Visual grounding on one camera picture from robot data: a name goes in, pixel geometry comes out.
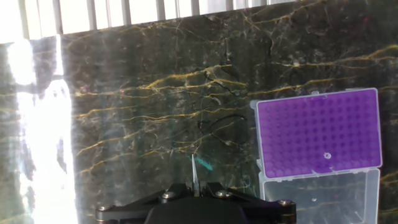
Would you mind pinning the dark marble pattern mat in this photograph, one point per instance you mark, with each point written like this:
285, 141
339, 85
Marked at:
155, 109

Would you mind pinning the purple pipette tip holder box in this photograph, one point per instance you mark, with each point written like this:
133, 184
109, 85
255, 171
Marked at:
317, 130

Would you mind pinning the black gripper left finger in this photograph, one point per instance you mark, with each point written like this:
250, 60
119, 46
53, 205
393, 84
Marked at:
130, 212

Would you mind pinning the small clear pipette tip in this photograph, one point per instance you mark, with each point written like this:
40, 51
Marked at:
327, 155
195, 172

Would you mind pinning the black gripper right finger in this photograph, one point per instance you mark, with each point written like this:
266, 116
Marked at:
267, 211

